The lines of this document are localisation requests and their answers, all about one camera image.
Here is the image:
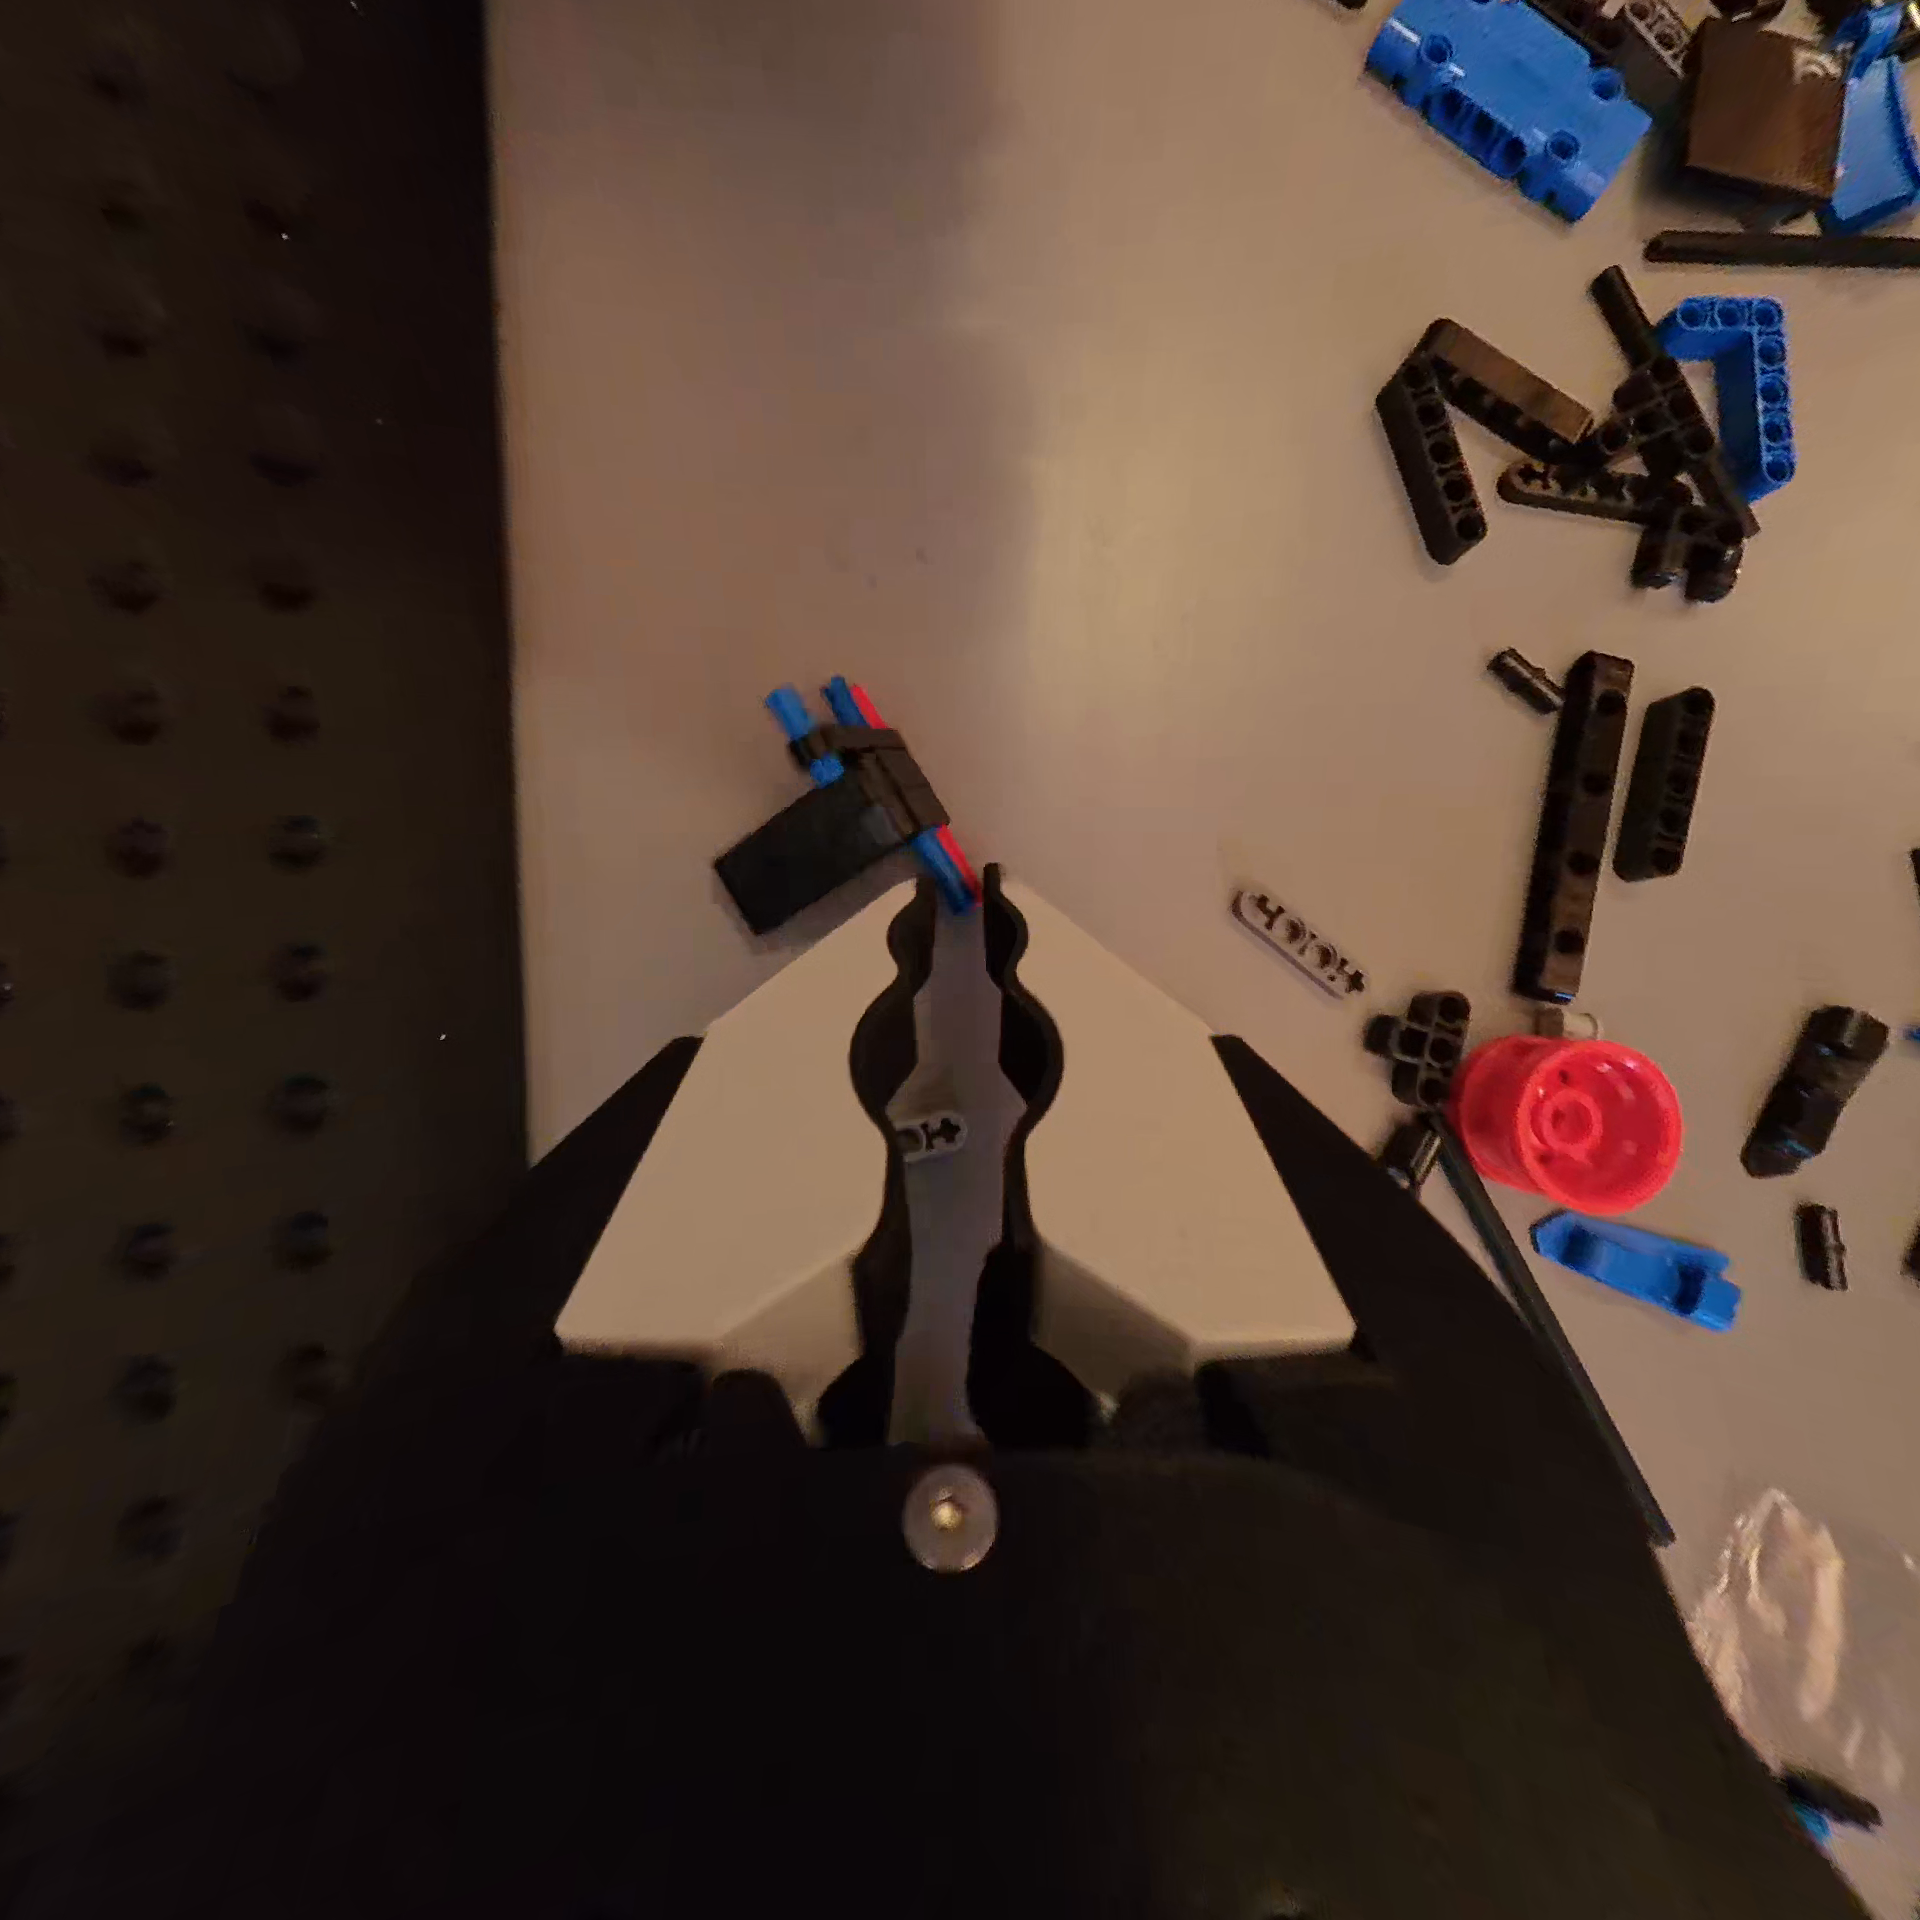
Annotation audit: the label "blue studded toy beam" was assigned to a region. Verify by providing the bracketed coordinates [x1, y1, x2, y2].
[1367, 0, 1654, 226]

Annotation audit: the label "short black toy beam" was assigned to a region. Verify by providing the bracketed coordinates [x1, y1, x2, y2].
[1614, 687, 1718, 886]

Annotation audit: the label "blue angled toy beam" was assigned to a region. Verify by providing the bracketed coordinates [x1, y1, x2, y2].
[1657, 295, 1801, 499]

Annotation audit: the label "black triangular toy connector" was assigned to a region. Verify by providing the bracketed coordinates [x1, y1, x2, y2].
[1367, 991, 1473, 1105]

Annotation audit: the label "long black toy axle rod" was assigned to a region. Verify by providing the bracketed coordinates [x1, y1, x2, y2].
[1417, 1110, 1676, 1548]

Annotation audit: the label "black joined toy beams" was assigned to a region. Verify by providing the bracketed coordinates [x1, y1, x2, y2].
[1499, 267, 1761, 601]

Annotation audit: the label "large black angled toy beam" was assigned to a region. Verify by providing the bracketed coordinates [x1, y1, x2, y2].
[1376, 318, 1594, 568]

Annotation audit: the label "clear plastic bag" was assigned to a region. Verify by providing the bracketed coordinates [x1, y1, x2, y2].
[1680, 1489, 1920, 1804]

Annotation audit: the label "black toy panel piece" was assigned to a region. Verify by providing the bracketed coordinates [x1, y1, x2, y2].
[1741, 1005, 1890, 1179]

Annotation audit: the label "long black toy beam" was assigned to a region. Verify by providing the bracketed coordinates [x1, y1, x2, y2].
[1512, 653, 1638, 1004]

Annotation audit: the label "blue curved toy panel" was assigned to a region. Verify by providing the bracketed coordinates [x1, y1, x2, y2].
[1816, 0, 1920, 235]

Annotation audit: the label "large red toy wheel hub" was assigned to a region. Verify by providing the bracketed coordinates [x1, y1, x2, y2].
[1448, 1033, 1687, 1214]

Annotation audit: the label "grey thin toy liftarm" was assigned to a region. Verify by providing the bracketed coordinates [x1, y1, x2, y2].
[1235, 889, 1373, 999]

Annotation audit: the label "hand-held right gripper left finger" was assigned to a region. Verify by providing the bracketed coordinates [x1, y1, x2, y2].
[556, 878, 941, 1447]

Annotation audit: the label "small black flat toy tile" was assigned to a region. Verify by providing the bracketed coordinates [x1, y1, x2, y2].
[1680, 24, 1855, 203]

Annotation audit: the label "black dimpled panel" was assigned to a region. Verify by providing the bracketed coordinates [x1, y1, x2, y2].
[0, 0, 527, 1920]

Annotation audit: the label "black blue toy brick assembly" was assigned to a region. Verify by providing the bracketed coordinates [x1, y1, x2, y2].
[711, 675, 982, 939]

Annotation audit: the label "blue flat toy panel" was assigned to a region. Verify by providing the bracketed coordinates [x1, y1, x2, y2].
[1531, 1210, 1741, 1333]

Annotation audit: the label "grey desk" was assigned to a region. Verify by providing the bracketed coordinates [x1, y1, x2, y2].
[486, 0, 1920, 1920]

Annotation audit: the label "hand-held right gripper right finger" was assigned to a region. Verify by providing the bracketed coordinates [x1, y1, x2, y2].
[977, 862, 1358, 1406]

